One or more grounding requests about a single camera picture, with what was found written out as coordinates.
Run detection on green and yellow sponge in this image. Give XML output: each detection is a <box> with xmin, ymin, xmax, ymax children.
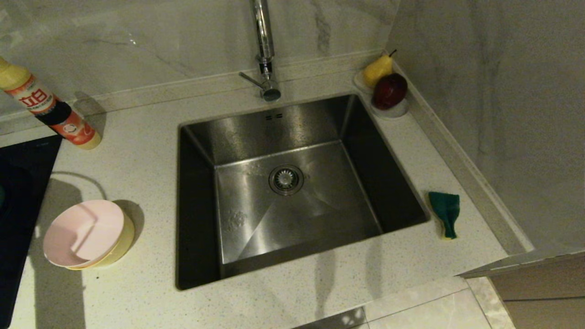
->
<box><xmin>428</xmin><ymin>192</ymin><xmax>461</xmax><ymax>241</ymax></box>

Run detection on orange dish soap bottle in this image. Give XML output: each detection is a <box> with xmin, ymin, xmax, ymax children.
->
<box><xmin>0</xmin><ymin>56</ymin><xmax>103</xmax><ymax>150</ymax></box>

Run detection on pink plastic bowl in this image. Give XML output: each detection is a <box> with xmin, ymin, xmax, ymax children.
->
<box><xmin>43</xmin><ymin>199</ymin><xmax>125</xmax><ymax>268</ymax></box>

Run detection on yellow pear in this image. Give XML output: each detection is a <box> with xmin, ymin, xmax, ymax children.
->
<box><xmin>363</xmin><ymin>49</ymin><xmax>398</xmax><ymax>88</ymax></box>

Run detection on round metal sink drain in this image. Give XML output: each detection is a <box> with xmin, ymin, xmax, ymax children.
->
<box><xmin>268</xmin><ymin>164</ymin><xmax>305</xmax><ymax>196</ymax></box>

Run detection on yellow plastic bowl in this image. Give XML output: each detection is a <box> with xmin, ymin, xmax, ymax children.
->
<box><xmin>66</xmin><ymin>210</ymin><xmax>136</xmax><ymax>271</ymax></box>

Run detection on small white dish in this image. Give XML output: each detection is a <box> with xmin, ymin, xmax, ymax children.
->
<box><xmin>353</xmin><ymin>69</ymin><xmax>410</xmax><ymax>120</ymax></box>

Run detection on stainless steel sink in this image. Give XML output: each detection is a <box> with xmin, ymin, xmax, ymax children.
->
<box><xmin>176</xmin><ymin>93</ymin><xmax>430</xmax><ymax>291</ymax></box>

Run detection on black induction cooktop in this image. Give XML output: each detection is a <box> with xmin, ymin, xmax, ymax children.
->
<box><xmin>0</xmin><ymin>134</ymin><xmax>64</xmax><ymax>329</ymax></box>

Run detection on chrome faucet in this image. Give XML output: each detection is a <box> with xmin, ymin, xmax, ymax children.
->
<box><xmin>239</xmin><ymin>0</ymin><xmax>282</xmax><ymax>103</ymax></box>

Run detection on dark red apple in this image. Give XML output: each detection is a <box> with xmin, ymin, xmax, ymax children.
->
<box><xmin>372</xmin><ymin>73</ymin><xmax>409</xmax><ymax>110</ymax></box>

